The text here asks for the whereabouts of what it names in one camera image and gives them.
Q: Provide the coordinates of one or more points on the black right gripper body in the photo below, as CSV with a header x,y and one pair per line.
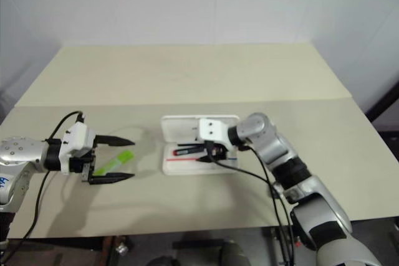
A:
x,y
219,152

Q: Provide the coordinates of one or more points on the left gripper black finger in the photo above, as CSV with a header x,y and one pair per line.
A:
x,y
109,177
115,141

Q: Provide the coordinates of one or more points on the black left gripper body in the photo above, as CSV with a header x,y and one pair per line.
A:
x,y
88,166

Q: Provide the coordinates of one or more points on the black marker with red cap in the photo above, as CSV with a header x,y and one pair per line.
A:
x,y
185,152

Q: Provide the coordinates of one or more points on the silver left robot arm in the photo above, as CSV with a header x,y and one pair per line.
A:
x,y
22,154

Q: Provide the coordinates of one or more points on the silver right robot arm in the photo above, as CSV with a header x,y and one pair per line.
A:
x,y
315,194

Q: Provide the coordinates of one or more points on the green marker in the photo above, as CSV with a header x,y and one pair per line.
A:
x,y
120,160

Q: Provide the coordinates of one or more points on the thin red blue pencil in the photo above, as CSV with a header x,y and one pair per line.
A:
x,y
180,160

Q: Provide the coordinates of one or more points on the white pencil case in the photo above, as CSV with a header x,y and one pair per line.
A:
x,y
177,126

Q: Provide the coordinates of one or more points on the clear plastic sleeve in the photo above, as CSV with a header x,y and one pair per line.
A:
x,y
145,154

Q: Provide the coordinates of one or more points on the silver metal knob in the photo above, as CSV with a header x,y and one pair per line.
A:
x,y
121,248

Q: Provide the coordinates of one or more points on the large dark rounded shape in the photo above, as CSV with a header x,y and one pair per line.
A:
x,y
233,253

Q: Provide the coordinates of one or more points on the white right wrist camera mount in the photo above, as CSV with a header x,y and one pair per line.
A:
x,y
215,130

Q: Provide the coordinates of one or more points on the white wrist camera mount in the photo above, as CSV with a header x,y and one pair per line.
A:
x,y
78,136
215,130

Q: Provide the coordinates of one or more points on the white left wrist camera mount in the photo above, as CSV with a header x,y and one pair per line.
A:
x,y
78,136

